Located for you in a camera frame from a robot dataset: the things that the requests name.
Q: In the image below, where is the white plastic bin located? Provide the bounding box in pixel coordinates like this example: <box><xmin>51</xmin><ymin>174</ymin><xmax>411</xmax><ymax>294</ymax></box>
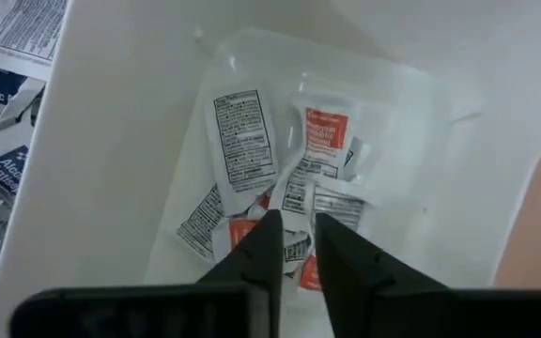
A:
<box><xmin>0</xmin><ymin>0</ymin><xmax>541</xmax><ymax>338</ymax></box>

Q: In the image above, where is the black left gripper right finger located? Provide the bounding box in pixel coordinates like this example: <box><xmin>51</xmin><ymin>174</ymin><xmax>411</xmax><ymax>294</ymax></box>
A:
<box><xmin>315</xmin><ymin>212</ymin><xmax>541</xmax><ymax>338</ymax></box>

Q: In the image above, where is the white drug facts packet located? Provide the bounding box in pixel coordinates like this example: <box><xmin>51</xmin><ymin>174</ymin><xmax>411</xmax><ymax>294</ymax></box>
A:
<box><xmin>175</xmin><ymin>184</ymin><xmax>228</xmax><ymax>263</ymax></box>
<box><xmin>203</xmin><ymin>87</ymin><xmax>280</xmax><ymax>218</ymax></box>
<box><xmin>270</xmin><ymin>158</ymin><xmax>340</xmax><ymax>232</ymax></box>
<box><xmin>312</xmin><ymin>181</ymin><xmax>370</xmax><ymax>232</ymax></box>

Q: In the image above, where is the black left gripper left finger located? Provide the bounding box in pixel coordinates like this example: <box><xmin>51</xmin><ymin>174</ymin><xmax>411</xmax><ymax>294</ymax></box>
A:
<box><xmin>9</xmin><ymin>208</ymin><xmax>285</xmax><ymax>338</ymax></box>

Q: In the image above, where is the white packet red label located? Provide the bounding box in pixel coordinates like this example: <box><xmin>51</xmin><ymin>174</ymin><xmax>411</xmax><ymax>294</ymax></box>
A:
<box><xmin>291</xmin><ymin>95</ymin><xmax>363</xmax><ymax>182</ymax></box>
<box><xmin>297</xmin><ymin>254</ymin><xmax>323</xmax><ymax>293</ymax></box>
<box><xmin>211</xmin><ymin>216</ymin><xmax>263</xmax><ymax>265</ymax></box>

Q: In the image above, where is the translucent grey plastic bin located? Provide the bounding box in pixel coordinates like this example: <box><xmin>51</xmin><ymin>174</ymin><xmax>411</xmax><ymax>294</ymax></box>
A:
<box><xmin>0</xmin><ymin>0</ymin><xmax>72</xmax><ymax>330</ymax></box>

